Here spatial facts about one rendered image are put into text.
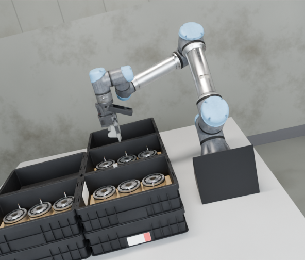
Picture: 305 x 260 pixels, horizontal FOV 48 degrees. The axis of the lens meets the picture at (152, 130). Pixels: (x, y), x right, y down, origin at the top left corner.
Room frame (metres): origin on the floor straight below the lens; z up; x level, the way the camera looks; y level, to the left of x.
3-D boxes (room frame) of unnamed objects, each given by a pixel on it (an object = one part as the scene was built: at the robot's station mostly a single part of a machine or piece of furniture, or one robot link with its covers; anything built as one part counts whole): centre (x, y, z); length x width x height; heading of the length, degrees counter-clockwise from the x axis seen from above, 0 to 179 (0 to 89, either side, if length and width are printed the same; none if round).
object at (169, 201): (1.29, 0.16, 0.87); 0.40 x 0.30 x 0.11; 92
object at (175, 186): (1.29, 0.16, 0.92); 0.40 x 0.30 x 0.02; 92
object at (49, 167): (1.58, 0.56, 0.87); 0.40 x 0.30 x 0.11; 92
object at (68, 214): (1.28, 0.56, 0.92); 0.40 x 0.30 x 0.02; 92
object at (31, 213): (1.35, 0.56, 0.86); 0.10 x 0.10 x 0.01
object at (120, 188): (1.37, 0.16, 0.86); 0.10 x 0.10 x 0.01
